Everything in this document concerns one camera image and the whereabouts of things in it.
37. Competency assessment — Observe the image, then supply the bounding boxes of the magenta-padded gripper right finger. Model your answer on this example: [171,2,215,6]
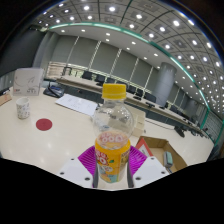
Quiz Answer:
[126,145,170,189]

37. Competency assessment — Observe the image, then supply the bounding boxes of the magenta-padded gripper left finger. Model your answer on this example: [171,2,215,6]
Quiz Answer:
[58,145,99,189]

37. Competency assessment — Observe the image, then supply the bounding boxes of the yellow-capped clear drink bottle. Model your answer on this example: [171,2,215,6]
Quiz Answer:
[92,83,135,184]

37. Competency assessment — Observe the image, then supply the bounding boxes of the grey board eraser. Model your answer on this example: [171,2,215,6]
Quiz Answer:
[163,151,174,169]

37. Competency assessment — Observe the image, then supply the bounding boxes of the open brown cardboard box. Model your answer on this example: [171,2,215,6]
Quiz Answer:
[134,135,188,173]

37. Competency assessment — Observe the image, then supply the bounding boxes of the black desk microphone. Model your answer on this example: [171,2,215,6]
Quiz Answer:
[173,125,186,138]

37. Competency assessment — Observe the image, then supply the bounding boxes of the small open white box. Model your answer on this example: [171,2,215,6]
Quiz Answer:
[128,104,147,138]

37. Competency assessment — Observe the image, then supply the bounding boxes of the flat round red coaster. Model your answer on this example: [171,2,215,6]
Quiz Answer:
[35,118,54,132]

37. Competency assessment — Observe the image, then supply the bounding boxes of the white paper sheet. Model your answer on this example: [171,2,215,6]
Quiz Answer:
[54,93,99,117]

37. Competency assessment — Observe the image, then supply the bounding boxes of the white patterned cup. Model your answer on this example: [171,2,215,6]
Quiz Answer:
[15,96,31,120]

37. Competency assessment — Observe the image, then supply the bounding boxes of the long curved conference desk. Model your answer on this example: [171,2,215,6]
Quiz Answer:
[54,75,204,134]

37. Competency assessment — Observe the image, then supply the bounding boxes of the row of black office chairs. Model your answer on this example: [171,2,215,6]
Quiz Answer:
[63,68,201,128]

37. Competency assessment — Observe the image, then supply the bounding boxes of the large white printed carton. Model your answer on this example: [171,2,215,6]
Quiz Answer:
[12,67,44,97]

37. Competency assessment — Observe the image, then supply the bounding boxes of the group of round ceiling lights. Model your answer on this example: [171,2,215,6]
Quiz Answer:
[36,0,224,111]

